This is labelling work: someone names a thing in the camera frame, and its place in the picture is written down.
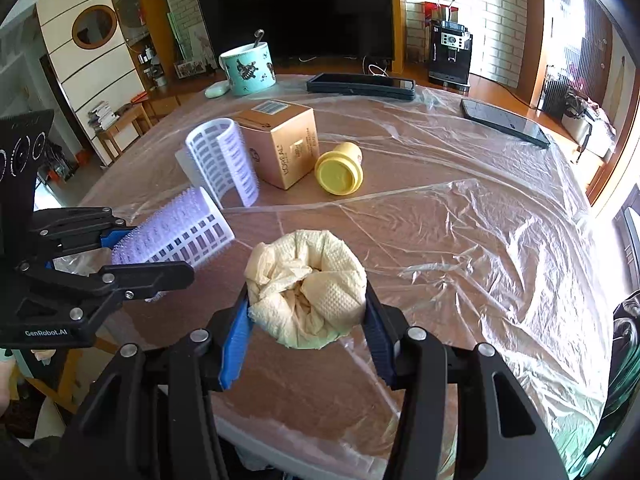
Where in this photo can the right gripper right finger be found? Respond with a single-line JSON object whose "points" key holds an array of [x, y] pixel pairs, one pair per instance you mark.
{"points": [[500, 435]]}

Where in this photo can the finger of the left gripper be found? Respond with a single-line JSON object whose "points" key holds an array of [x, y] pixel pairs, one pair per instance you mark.
{"points": [[140, 280], [115, 233]]}

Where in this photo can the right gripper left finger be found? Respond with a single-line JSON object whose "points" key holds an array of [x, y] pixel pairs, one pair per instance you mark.
{"points": [[149, 415]]}

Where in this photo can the purple hair roller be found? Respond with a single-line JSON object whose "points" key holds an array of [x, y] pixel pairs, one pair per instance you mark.
{"points": [[190, 229], [219, 152]]}

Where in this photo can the translucent white plastic case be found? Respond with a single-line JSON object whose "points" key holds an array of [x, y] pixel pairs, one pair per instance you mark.
{"points": [[190, 168]]}

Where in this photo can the beige paper towel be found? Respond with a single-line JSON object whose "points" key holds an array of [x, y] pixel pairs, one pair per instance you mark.
{"points": [[306, 289]]}

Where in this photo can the brown cardboard box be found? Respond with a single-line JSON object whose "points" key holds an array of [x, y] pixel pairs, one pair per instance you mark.
{"points": [[281, 138]]}

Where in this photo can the yellow plastic jar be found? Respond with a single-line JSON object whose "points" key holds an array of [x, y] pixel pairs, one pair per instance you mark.
{"points": [[339, 171]]}

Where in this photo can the left hand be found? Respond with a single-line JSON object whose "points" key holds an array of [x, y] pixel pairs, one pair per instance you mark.
{"points": [[8, 383]]}

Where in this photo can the stack of books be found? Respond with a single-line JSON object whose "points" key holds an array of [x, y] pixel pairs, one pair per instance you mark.
{"points": [[101, 117]]}

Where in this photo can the small wooden side table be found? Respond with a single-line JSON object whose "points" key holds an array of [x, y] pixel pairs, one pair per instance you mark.
{"points": [[127, 129]]}

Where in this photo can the white earbuds case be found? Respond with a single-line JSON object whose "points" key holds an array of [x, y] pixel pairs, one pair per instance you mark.
{"points": [[217, 89]]}

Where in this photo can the wooden shelf with bottles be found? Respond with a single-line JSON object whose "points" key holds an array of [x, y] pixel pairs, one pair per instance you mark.
{"points": [[149, 63]]}

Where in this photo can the teal patterned mug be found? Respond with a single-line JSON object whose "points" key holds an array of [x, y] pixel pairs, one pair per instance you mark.
{"points": [[248, 68]]}

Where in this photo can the metal spoon in mug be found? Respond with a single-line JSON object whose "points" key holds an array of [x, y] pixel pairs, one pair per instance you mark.
{"points": [[258, 37]]}

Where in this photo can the dark blue cased tablet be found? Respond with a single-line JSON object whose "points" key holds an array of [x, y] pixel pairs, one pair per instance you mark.
{"points": [[363, 85]]}

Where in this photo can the large black television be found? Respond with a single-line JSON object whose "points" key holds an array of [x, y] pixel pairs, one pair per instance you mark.
{"points": [[303, 28]]}

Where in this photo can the black tablet at edge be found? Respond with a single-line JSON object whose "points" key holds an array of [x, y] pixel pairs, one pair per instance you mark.
{"points": [[505, 122]]}

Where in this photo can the black coffee machine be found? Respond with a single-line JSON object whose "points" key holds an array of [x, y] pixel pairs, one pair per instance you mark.
{"points": [[449, 54]]}

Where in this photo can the round wooden wall mirror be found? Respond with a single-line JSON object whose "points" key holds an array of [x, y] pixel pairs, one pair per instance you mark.
{"points": [[94, 27]]}

